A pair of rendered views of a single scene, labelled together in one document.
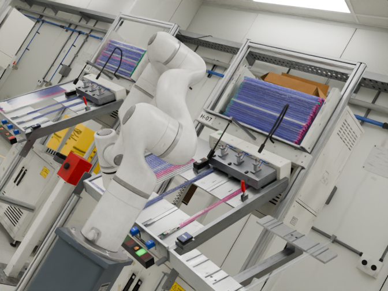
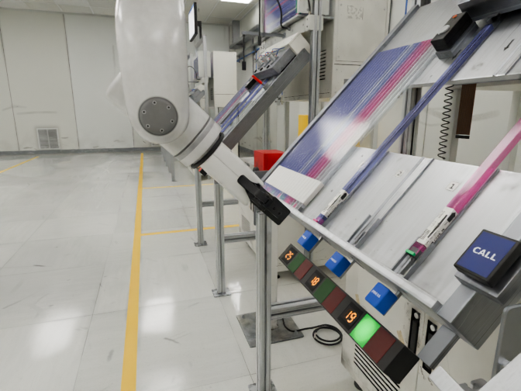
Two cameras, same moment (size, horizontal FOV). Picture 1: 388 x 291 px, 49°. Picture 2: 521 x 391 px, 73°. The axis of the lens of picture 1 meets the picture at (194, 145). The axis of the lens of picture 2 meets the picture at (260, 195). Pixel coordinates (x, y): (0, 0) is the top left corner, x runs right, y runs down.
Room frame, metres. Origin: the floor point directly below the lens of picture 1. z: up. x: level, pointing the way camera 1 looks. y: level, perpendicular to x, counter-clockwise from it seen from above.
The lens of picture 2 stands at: (1.24, -0.11, 0.93)
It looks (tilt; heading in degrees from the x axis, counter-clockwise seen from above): 13 degrees down; 29
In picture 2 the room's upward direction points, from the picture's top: straight up
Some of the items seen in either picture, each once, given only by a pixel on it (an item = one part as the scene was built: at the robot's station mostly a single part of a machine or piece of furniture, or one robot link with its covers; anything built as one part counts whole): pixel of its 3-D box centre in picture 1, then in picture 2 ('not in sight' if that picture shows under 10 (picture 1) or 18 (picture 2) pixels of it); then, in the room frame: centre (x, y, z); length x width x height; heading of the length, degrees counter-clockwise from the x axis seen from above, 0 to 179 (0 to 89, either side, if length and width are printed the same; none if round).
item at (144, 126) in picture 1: (142, 147); not in sight; (1.22, 0.12, 1.00); 0.19 x 0.12 x 0.24; 114
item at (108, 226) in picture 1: (114, 216); not in sight; (1.23, 0.09, 0.79); 0.19 x 0.19 x 0.18
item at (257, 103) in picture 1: (273, 111); not in sight; (2.20, -0.27, 1.52); 0.51 x 0.13 x 0.27; 47
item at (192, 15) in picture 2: not in sight; (196, 24); (5.44, 3.21, 2.10); 0.58 x 0.14 x 0.41; 47
